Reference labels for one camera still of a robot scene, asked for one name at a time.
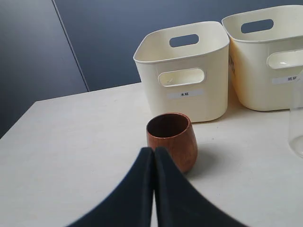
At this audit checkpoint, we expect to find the clear plastic bottle white cap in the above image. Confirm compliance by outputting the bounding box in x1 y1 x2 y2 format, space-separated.
288 71 303 157

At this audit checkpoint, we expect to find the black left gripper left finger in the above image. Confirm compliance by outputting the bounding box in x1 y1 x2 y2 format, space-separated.
69 147 154 227

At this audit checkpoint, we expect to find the cream bin left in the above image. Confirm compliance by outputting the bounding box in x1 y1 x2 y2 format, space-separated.
133 21 230 122

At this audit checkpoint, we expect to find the brown wooden cup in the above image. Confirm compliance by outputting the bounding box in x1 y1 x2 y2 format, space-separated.
146 113 197 173

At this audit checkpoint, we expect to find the cream bin middle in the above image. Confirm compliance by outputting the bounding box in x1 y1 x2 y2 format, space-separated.
222 5 303 111

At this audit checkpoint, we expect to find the cream bin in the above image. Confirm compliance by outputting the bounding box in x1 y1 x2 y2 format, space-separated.
133 21 230 122
222 5 303 111

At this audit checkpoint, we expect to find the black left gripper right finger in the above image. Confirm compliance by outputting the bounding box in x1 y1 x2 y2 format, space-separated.
154 147 241 227

